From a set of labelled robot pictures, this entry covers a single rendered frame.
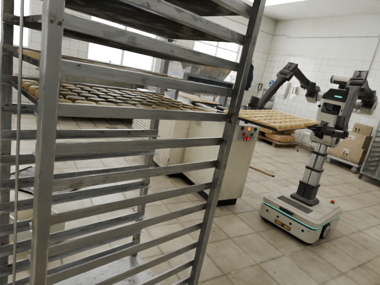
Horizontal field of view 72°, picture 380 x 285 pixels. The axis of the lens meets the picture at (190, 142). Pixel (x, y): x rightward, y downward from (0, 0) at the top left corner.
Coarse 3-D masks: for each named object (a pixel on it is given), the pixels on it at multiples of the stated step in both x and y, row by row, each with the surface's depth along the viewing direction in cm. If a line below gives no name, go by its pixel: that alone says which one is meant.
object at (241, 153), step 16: (192, 128) 285; (208, 128) 260; (240, 144) 241; (192, 160) 283; (208, 160) 258; (240, 160) 248; (192, 176) 282; (208, 176) 258; (224, 176) 244; (240, 176) 255; (208, 192) 257; (224, 192) 251; (240, 192) 262
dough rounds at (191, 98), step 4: (180, 96) 307; (184, 96) 304; (188, 96) 318; (192, 96) 327; (196, 96) 339; (192, 100) 285; (196, 100) 284; (200, 100) 295; (204, 100) 304; (208, 100) 315
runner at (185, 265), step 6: (186, 264) 108; (192, 264) 111; (168, 270) 106; (174, 270) 104; (180, 270) 107; (156, 276) 101; (162, 276) 100; (168, 276) 102; (144, 282) 97; (150, 282) 96; (156, 282) 98
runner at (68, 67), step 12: (72, 72) 56; (84, 72) 57; (96, 72) 59; (108, 72) 61; (120, 72) 63; (132, 72) 65; (144, 84) 68; (156, 84) 71; (168, 84) 73; (180, 84) 76; (192, 84) 79; (204, 84) 83; (228, 96) 92
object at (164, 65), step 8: (168, 40) 118; (160, 64) 122; (168, 64) 122; (160, 72) 123; (160, 88) 123; (152, 120) 128; (152, 128) 129; (152, 160) 134; (144, 192) 137; (144, 208) 141
